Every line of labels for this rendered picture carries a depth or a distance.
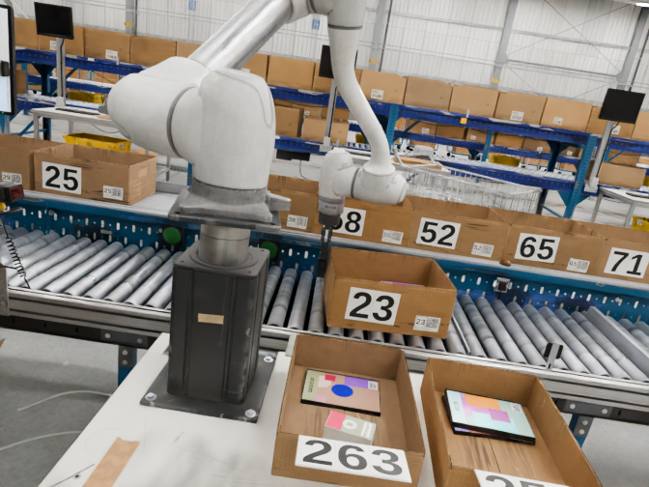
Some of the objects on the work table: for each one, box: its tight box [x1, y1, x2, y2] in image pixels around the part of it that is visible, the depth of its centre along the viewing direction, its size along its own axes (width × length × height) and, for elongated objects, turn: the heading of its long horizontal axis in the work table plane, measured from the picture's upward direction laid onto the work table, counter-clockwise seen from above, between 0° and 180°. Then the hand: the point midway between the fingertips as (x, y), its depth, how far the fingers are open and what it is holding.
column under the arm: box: [139, 240, 276, 424], centre depth 113 cm, size 26×26×33 cm
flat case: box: [444, 388, 536, 443], centre depth 116 cm, size 14×19×2 cm
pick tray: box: [420, 358, 603, 487], centre depth 106 cm, size 28×38×10 cm
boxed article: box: [323, 411, 376, 445], centre depth 102 cm, size 6×10×5 cm, turn 50°
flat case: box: [441, 395, 536, 445], centre depth 116 cm, size 14×19×2 cm
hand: (321, 268), depth 171 cm, fingers closed, pressing on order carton
